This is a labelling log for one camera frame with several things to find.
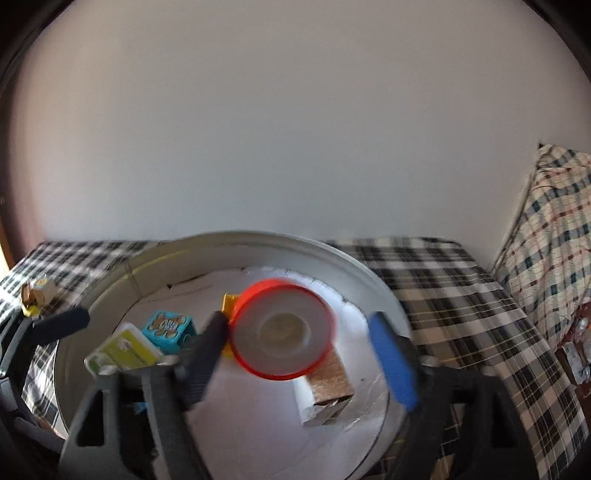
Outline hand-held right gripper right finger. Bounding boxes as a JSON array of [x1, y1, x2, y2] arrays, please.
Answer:
[[369, 311, 539, 480]]

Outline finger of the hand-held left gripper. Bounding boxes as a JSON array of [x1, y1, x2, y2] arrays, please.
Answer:
[[18, 307, 90, 344]]

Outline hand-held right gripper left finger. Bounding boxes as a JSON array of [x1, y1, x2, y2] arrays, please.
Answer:
[[60, 311, 229, 480]]

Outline sun print toy block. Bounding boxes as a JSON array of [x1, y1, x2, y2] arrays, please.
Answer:
[[21, 276, 60, 318]]

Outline blue cookie print block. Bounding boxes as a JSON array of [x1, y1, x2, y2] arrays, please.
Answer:
[[141, 311, 198, 356]]

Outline yellow toy block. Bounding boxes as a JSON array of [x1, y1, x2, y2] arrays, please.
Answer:
[[221, 292, 243, 357]]

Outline white brown cardboard box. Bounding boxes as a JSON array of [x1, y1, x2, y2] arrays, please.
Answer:
[[295, 348, 356, 428]]

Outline yellow green card packet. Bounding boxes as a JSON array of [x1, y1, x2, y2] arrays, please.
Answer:
[[84, 323, 178, 377]]

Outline red tape roll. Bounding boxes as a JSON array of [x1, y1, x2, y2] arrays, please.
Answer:
[[229, 278, 335, 381]]

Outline round metal tin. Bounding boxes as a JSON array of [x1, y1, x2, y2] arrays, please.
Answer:
[[53, 230, 414, 480]]

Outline black white checked tablecloth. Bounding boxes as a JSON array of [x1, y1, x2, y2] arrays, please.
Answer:
[[0, 236, 578, 480]]

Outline shiny wrapped trinkets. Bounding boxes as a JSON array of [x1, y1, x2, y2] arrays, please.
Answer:
[[556, 305, 591, 388]]

